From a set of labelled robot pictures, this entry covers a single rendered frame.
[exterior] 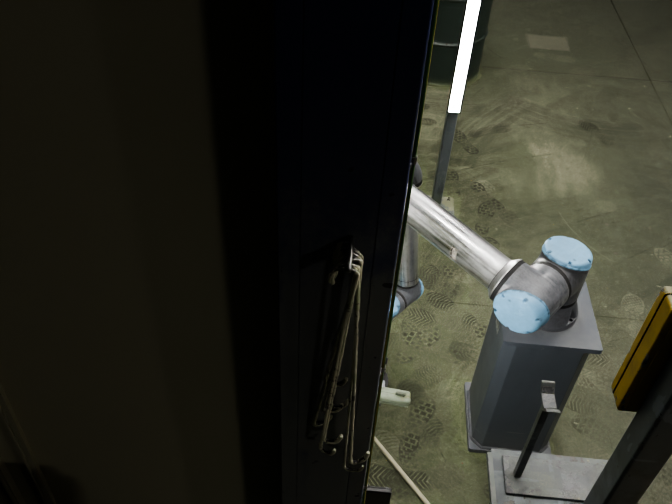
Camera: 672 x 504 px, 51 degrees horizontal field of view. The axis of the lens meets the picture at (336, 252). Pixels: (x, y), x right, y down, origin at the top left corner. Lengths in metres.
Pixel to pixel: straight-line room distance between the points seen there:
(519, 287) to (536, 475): 0.54
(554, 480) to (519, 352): 0.61
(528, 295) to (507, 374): 0.44
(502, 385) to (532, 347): 0.23
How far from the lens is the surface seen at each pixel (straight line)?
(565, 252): 2.18
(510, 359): 2.34
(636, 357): 1.26
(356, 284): 0.99
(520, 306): 2.04
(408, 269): 2.57
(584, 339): 2.33
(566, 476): 1.83
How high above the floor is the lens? 2.30
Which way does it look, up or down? 43 degrees down
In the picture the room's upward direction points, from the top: 4 degrees clockwise
